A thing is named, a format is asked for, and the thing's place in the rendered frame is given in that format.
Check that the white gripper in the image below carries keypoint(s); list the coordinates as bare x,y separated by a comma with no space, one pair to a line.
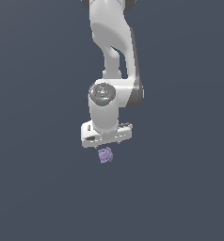
106,135

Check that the small purple lumpy object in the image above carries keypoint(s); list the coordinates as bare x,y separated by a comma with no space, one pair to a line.
105,155

